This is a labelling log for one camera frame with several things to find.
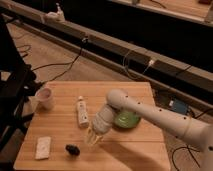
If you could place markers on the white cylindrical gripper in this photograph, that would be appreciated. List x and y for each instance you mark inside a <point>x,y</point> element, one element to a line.
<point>101,124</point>

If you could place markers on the blue box on floor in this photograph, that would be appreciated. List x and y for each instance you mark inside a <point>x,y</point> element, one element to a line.
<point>178,106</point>

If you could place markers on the white power plug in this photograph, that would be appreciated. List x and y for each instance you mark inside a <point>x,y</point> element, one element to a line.
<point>151,62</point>

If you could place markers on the white tube bottle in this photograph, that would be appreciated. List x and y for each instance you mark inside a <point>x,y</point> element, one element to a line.
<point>83,120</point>

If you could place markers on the white object on rail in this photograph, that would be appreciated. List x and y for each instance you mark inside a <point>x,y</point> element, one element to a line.
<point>58,15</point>

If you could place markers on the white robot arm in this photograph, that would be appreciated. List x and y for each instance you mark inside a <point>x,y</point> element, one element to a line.
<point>194,132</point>

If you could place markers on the white cup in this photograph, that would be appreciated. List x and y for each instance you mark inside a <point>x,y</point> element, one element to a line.
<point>45,98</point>

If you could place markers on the small dark object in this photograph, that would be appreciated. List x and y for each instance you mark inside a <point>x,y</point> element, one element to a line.
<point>72,149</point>

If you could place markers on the green round plate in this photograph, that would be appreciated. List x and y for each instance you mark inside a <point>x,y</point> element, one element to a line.
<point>126,120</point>

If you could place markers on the black chair frame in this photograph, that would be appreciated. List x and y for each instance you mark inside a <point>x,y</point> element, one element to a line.
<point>17,83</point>

